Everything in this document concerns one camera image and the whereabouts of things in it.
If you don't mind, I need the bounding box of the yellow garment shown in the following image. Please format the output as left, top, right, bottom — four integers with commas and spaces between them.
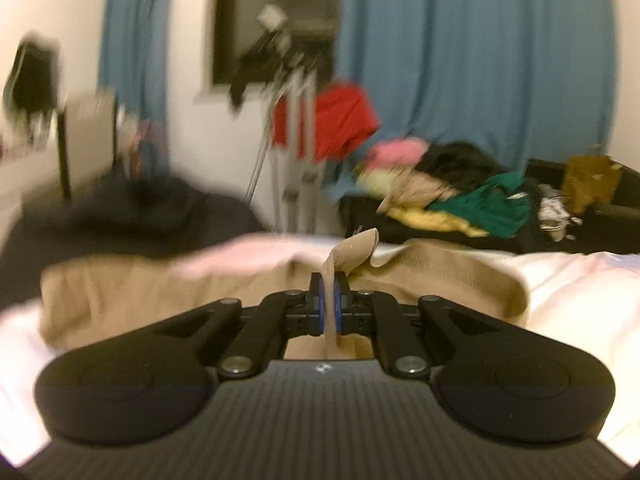
386, 207, 489, 238

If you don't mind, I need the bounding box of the beige patterned garment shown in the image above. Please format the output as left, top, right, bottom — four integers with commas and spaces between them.
357, 168, 460, 214

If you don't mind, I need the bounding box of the pink garment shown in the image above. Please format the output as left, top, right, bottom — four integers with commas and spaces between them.
364, 136, 431, 169

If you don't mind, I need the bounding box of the green garment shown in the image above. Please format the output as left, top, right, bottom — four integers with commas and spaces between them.
427, 172, 534, 238

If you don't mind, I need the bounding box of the black garment on pile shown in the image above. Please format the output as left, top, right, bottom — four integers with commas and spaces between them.
414, 142, 509, 193

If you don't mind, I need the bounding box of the red garment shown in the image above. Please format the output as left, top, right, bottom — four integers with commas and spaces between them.
271, 80, 381, 164

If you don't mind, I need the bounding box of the black white patterned garment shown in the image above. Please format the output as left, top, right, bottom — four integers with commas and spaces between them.
538, 184, 582, 243

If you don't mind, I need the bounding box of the grey tripod stand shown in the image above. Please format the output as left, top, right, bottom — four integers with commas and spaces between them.
229, 30, 324, 234

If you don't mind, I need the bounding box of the pastel bed duvet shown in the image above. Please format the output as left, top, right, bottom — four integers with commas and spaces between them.
1, 234, 639, 466

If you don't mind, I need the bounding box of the brown paper bag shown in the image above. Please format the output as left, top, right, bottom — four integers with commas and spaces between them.
562, 155, 623, 217

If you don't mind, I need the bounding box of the grey chair back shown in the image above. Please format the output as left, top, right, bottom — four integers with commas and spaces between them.
58, 89, 117, 202

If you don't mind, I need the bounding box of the blue left curtain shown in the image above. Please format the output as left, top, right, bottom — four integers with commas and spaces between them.
98, 0, 171, 125

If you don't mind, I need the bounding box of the blue curtain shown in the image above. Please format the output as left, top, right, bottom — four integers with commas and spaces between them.
336, 0, 616, 169
98, 0, 171, 125

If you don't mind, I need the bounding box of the blue right curtain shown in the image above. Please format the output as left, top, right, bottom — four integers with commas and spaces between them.
336, 0, 616, 169

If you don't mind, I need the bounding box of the white dresser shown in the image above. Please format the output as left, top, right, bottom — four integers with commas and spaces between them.
0, 148, 61, 245

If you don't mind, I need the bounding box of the dark window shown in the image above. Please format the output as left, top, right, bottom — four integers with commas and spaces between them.
208, 0, 341, 84

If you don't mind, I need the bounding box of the black framed mirror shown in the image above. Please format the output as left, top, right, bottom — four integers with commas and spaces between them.
2, 34, 60, 128

